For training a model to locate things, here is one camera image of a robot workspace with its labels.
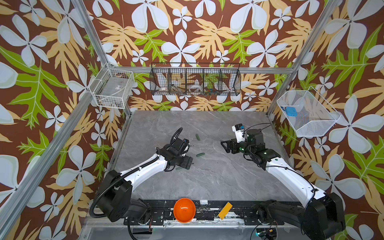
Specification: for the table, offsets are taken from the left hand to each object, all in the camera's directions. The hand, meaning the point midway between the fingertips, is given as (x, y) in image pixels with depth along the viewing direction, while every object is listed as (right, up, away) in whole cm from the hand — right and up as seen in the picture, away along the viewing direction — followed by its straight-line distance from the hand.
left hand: (184, 158), depth 86 cm
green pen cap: (+10, 0, +11) cm, 15 cm away
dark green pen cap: (+8, +11, +21) cm, 25 cm away
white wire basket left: (-43, +41, -1) cm, 59 cm away
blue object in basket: (+63, +27, -1) cm, 68 cm away
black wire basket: (+7, +50, +12) cm, 52 cm away
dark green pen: (-3, -3, -10) cm, 11 cm away
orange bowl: (0, -25, -10) cm, 27 cm away
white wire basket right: (+69, +25, -4) cm, 74 cm away
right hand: (+23, +10, -5) cm, 26 cm away
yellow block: (+22, -26, -10) cm, 35 cm away
